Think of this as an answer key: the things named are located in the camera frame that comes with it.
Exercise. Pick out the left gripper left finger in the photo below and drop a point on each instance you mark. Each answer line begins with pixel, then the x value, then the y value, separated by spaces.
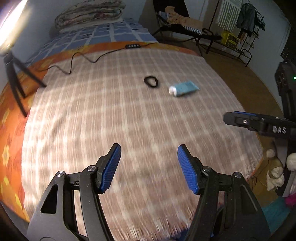
pixel 106 168

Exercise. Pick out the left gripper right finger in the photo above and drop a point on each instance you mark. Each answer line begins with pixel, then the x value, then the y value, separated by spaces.
pixel 192 169

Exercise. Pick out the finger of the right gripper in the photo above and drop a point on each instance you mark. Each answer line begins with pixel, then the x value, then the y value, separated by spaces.
pixel 249 122
pixel 244 113

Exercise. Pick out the light blue cream tube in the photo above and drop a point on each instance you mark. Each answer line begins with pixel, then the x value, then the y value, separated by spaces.
pixel 183 88

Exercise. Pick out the black clothes rack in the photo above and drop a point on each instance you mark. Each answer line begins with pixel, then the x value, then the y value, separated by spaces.
pixel 249 23

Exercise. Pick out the yellow plastic crate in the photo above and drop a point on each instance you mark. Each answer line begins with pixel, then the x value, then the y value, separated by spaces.
pixel 229 40

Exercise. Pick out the beige plaid blanket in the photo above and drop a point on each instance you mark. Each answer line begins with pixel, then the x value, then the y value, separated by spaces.
pixel 124 98

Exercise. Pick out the teal trouser leg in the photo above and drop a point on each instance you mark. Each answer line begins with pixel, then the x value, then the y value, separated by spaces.
pixel 276 213

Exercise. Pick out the striped green towel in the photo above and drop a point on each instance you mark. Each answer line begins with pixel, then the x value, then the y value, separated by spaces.
pixel 228 14

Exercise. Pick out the black folding chair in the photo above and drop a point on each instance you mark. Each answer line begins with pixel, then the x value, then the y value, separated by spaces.
pixel 195 34

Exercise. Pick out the tan clothes on chair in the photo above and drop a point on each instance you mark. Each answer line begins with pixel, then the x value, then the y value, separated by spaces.
pixel 175 18

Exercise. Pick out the blue checked bed cover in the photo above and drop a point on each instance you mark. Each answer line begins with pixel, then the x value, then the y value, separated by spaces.
pixel 125 30

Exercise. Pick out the black tripod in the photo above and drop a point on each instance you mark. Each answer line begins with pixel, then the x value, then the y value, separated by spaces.
pixel 9 62

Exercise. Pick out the folded floral quilt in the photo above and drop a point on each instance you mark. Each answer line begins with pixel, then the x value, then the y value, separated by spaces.
pixel 89 11

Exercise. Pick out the white ring light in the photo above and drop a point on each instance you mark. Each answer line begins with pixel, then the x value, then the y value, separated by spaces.
pixel 14 17

